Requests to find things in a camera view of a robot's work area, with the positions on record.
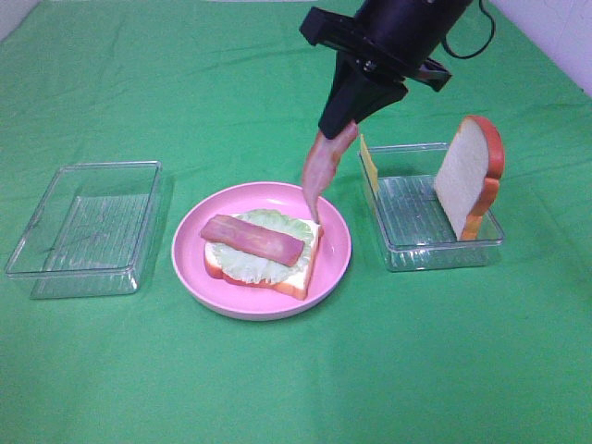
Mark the clear right plastic container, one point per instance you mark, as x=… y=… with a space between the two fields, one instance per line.
x=413 y=231

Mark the yellow cheese slice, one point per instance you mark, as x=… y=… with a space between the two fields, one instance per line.
x=369 y=165

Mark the toast bread slice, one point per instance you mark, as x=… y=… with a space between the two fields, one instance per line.
x=468 y=180
x=297 y=293

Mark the pink plate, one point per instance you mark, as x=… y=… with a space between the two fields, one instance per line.
x=259 y=304

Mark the bacon strip from container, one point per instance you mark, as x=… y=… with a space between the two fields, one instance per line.
x=253 y=239

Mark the green lettuce leaf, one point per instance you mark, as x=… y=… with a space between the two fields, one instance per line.
x=252 y=269

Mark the clear left plastic container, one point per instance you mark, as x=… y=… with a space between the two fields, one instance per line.
x=91 y=233

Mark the clear plastic container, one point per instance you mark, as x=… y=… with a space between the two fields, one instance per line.
x=413 y=231
x=91 y=233

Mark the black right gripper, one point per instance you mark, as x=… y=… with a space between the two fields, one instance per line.
x=391 y=37

